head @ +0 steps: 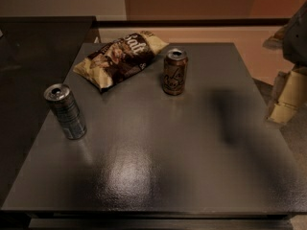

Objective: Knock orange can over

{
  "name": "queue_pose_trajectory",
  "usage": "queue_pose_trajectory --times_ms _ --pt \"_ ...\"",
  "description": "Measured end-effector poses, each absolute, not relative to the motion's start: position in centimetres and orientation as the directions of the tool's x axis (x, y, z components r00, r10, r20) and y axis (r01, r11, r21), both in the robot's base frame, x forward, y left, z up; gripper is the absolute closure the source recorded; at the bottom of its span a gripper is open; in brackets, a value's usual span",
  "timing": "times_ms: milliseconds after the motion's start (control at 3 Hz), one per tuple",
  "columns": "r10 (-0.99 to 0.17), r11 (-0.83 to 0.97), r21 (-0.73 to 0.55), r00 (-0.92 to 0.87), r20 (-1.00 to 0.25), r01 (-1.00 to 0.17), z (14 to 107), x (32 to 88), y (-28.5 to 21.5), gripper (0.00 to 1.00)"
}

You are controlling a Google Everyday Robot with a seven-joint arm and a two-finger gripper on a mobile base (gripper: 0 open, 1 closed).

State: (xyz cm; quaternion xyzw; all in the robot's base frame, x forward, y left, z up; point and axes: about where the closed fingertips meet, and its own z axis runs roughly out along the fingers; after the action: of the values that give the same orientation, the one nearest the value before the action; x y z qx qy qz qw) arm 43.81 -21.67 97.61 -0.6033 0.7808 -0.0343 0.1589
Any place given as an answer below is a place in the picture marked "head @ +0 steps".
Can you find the brown cream chip bag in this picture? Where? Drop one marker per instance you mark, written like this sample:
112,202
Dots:
120,59

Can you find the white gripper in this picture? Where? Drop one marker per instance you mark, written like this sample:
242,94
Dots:
296,40

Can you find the silver blue energy drink can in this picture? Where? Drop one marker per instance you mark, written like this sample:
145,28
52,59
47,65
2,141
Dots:
62,102

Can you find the orange soda can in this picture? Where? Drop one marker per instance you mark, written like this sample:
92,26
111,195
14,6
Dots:
175,71

